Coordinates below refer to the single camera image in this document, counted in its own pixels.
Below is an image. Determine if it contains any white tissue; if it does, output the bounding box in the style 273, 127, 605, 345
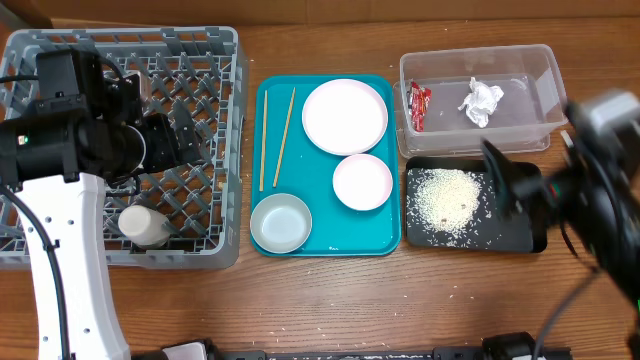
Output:
458, 77, 504, 128

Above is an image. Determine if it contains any white cup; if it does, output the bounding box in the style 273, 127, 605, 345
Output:
118, 205, 170, 249

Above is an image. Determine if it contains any red snack wrapper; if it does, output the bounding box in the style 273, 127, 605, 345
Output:
408, 81, 432, 132

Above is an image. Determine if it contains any pink bowl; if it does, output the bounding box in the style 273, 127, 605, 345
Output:
332, 154, 393, 211

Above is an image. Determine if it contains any grey bowl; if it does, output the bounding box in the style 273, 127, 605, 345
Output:
250, 193, 313, 254

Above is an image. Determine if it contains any large white plate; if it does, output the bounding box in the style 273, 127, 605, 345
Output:
302, 79, 389, 156

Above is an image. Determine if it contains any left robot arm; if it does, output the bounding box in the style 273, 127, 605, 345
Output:
1, 49, 204, 359

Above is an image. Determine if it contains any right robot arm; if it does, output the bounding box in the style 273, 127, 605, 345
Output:
481, 89, 639, 303

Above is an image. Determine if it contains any grey dishwasher rack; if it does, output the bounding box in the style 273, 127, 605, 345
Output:
1, 26, 248, 269

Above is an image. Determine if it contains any clear plastic waste bin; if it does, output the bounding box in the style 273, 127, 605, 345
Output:
394, 44, 567, 158

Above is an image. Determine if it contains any pile of rice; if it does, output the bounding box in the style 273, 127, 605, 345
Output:
406, 168, 492, 249

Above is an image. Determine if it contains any black plastic tray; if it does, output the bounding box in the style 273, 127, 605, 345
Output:
406, 157, 547, 253

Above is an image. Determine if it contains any left wooden chopstick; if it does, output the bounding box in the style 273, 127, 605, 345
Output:
259, 90, 268, 192

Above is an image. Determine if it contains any wooden chopstick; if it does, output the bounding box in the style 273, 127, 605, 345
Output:
259, 90, 268, 192
272, 87, 296, 188

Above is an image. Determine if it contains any right wooden chopstick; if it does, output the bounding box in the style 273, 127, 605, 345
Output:
272, 87, 296, 188

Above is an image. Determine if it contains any teal serving tray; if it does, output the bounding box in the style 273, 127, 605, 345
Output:
250, 75, 402, 257

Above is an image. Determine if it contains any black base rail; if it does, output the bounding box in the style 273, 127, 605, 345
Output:
132, 332, 571, 360

